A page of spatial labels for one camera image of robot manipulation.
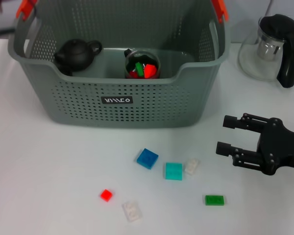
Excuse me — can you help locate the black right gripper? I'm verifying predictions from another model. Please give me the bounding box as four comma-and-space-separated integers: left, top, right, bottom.
216, 113, 294, 176

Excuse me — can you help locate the bright red slope brick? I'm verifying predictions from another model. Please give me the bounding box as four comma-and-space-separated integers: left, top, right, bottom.
144, 63, 158, 79

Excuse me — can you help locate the green translucent stepped brick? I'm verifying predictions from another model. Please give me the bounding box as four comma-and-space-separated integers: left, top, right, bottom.
134, 62, 145, 76

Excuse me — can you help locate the grey perforated storage basket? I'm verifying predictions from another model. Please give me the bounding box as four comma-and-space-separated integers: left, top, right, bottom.
7, 0, 232, 129

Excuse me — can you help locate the black clay teacup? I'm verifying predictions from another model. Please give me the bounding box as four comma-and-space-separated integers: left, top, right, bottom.
58, 65, 74, 76

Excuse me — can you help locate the white two-stud brick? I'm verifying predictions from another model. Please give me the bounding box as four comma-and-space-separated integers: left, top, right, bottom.
184, 158, 201, 175
122, 201, 142, 223

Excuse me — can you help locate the green two-stud brick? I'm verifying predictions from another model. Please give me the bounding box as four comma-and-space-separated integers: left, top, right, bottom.
204, 194, 226, 206

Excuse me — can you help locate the teal square brick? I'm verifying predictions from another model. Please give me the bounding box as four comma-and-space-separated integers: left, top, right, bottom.
165, 162, 183, 181

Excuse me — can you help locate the blue square brick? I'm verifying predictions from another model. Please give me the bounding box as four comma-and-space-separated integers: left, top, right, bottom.
136, 147, 159, 170

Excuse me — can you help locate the small red square brick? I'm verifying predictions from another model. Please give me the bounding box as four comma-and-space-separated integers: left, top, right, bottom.
99, 188, 113, 202

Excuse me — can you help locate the black clay teapot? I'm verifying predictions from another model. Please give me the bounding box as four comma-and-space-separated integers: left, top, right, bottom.
54, 38, 103, 72

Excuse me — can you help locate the glass pitcher black handle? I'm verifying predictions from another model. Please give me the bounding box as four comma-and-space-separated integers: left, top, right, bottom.
238, 14, 294, 89

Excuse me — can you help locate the orange basket handle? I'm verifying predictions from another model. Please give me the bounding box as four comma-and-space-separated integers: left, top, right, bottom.
16, 0, 230, 24

